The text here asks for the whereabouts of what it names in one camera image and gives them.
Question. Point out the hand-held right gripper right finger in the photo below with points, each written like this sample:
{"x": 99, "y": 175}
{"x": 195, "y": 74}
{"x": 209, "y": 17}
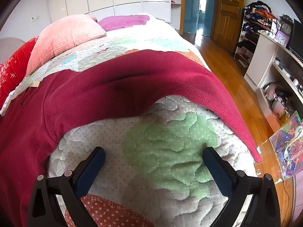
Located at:
{"x": 217, "y": 172}

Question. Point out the red floral print pillow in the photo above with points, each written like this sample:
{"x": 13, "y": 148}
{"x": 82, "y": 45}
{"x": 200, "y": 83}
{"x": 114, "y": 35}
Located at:
{"x": 16, "y": 63}

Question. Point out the blue door curtain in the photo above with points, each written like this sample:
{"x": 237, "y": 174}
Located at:
{"x": 195, "y": 7}

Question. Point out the white headboard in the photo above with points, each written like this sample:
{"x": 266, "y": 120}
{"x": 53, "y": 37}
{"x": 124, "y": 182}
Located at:
{"x": 10, "y": 48}

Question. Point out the clothes rack with clothes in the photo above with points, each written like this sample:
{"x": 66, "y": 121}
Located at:
{"x": 246, "y": 45}

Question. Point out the pink ribbed pillow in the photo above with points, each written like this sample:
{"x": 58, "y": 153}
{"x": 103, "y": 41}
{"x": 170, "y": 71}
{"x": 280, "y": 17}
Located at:
{"x": 66, "y": 33}

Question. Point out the magenta fuzzy blanket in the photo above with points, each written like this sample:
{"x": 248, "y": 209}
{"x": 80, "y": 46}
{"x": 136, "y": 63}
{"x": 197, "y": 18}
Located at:
{"x": 123, "y": 21}

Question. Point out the purple square clock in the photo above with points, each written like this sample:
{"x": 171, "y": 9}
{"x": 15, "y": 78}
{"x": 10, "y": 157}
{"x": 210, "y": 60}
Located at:
{"x": 281, "y": 39}

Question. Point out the white desk shelf unit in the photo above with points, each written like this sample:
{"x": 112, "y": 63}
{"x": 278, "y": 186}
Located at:
{"x": 260, "y": 59}

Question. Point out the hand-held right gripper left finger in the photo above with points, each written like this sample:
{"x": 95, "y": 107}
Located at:
{"x": 91, "y": 170}

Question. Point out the pale pink bundled cloth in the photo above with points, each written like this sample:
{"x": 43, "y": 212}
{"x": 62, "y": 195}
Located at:
{"x": 271, "y": 90}

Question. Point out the black ornate clock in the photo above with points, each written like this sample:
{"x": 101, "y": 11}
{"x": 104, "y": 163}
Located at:
{"x": 286, "y": 27}

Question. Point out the black hair dryer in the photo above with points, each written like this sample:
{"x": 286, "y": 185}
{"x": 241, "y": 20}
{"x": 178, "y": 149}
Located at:
{"x": 283, "y": 94}

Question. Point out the dark red fleece garment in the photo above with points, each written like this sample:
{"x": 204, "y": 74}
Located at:
{"x": 118, "y": 80}

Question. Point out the patchwork quilt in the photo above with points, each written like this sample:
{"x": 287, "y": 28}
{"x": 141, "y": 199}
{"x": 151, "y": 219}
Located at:
{"x": 165, "y": 134}

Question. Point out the wall socket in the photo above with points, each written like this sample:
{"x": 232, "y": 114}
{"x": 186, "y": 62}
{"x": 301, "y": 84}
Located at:
{"x": 35, "y": 17}

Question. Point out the black television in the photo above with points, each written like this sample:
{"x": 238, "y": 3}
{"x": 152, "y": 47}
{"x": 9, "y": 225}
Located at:
{"x": 297, "y": 40}

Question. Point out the wooden door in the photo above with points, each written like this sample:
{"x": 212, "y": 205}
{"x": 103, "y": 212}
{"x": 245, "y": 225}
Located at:
{"x": 228, "y": 16}

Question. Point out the pile of clothes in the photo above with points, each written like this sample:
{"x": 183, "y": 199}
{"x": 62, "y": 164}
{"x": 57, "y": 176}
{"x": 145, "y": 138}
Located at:
{"x": 259, "y": 10}

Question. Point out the iridescent plastic bag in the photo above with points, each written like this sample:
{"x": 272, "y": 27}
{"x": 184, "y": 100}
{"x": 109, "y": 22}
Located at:
{"x": 286, "y": 141}

